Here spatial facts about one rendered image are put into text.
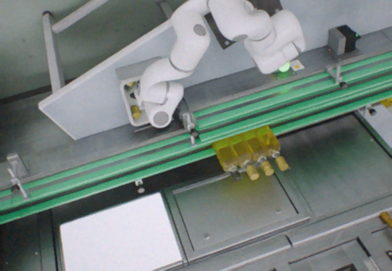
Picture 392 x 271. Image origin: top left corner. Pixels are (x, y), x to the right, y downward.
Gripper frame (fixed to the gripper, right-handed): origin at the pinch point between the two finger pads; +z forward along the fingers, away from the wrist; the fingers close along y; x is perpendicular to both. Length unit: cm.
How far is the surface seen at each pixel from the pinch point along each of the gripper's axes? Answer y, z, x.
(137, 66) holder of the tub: -1.0, 1.0, 7.6
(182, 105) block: 11.7, -1.2, -11.6
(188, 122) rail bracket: 10.6, -12.2, -13.3
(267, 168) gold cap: 33, -27, -33
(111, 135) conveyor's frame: -17.6, 6.6, -19.5
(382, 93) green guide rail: 96, -5, -32
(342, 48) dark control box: 80, -1, -8
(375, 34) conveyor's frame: 100, 5, -9
